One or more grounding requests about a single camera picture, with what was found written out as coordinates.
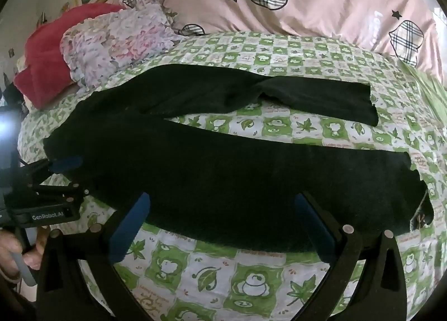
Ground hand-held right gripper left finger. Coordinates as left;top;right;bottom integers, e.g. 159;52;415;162
37;192;154;321

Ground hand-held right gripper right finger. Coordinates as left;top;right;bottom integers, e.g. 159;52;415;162
294;191;408;321

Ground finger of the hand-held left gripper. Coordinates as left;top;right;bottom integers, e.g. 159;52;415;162
21;155;84;183
28;181;90;203

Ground black pants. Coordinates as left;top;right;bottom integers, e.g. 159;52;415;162
42;64;435;253

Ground person's left hand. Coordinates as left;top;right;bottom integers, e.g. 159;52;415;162
0;227;50;281

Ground green patterned bed sheet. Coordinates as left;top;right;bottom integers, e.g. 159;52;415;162
17;31;447;321

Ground red blanket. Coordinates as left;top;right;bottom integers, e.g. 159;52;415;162
14;3;130;109

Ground floral pillow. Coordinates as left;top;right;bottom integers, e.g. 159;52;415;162
59;0;183;90

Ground green striped cloth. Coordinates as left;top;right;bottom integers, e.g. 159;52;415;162
398;59;447;135

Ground pink pillow with plaid hearts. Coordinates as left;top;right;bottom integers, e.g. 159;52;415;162
105;0;445;85

